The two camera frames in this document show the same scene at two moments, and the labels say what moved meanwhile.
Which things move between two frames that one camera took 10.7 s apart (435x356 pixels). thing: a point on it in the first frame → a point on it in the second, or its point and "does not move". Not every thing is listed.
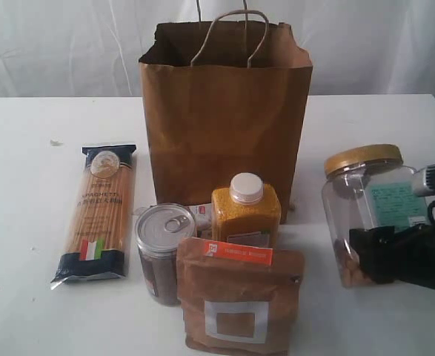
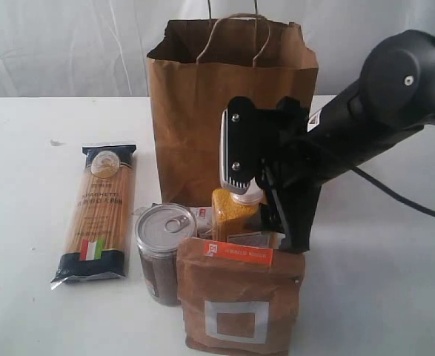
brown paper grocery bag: [225, 97] does not move
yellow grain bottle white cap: [247, 206] does not move
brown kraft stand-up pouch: [238, 300] does not move
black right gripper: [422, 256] → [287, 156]
